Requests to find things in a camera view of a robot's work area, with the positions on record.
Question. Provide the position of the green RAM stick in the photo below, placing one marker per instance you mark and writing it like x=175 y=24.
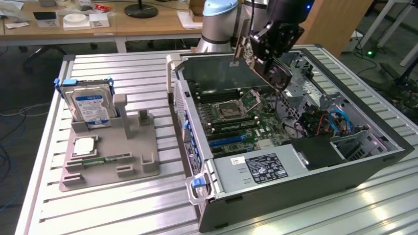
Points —
x=100 y=160

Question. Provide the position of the white paper note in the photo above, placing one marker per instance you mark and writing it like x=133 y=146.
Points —
x=16 y=25

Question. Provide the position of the low-profile graphics card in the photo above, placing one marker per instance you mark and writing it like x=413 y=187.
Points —
x=277 y=74

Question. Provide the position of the black office chair base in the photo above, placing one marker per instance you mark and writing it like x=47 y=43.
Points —
x=39 y=55

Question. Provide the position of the grey power supply unit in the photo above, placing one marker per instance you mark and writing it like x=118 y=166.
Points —
x=258 y=169

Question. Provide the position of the black plastic shroud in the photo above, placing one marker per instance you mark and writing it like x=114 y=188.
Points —
x=317 y=153

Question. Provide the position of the hard disk with blue label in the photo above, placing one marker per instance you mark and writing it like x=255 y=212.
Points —
x=90 y=107

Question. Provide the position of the stack of white papers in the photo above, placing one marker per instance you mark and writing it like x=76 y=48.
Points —
x=189 y=20

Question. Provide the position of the blue expansion slot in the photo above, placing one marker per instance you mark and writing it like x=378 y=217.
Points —
x=227 y=141

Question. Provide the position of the black round lamp base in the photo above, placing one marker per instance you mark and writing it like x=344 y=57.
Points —
x=141 y=11

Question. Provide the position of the white box with round hole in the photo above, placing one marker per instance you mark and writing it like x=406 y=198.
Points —
x=76 y=22

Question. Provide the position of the blue case latch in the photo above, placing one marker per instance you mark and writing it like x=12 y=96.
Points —
x=198 y=183

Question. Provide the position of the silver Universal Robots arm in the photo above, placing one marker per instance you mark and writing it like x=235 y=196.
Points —
x=217 y=29

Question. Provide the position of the grey parts rack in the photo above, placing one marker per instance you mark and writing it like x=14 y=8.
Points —
x=111 y=149

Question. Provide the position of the metal disk bay cage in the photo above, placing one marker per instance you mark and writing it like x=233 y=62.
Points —
x=297 y=98

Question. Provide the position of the small white printed box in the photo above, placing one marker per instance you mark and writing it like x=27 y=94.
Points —
x=98 y=20

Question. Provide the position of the open socket cover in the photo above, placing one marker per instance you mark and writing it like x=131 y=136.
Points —
x=251 y=95

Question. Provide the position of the installed black RAM stick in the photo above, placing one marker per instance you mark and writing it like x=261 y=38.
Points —
x=233 y=125

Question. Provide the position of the wooden cabinet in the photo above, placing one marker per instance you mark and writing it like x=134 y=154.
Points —
x=333 y=24

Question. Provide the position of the open black PC case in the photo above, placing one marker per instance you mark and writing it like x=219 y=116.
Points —
x=294 y=147

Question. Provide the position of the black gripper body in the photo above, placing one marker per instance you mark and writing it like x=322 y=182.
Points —
x=289 y=11

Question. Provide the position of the green indicator light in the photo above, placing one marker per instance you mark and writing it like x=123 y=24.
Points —
x=370 y=52

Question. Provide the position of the red packet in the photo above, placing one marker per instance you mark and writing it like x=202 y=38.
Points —
x=103 y=7

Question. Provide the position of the blue disk caddy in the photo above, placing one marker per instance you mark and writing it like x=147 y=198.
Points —
x=67 y=82

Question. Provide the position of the CPU socket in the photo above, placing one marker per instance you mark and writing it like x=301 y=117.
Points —
x=229 y=110

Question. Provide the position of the white desk frame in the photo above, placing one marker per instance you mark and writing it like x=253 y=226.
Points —
x=378 y=24

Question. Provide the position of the silver CPU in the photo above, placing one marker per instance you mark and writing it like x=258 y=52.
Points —
x=83 y=146

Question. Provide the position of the wooden desk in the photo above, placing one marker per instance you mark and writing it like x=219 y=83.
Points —
x=147 y=28

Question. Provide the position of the green motherboard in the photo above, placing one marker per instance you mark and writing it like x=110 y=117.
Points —
x=242 y=132

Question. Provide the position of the grey cup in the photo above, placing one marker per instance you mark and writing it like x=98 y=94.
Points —
x=47 y=3

